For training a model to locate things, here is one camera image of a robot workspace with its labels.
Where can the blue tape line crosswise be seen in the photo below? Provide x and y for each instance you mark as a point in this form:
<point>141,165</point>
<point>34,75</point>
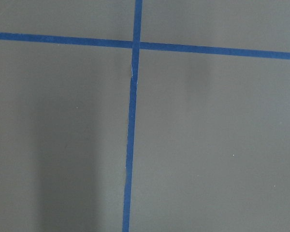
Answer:
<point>144,45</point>

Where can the blue tape line lengthwise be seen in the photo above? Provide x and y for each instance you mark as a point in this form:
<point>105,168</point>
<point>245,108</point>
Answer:
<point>132,113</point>

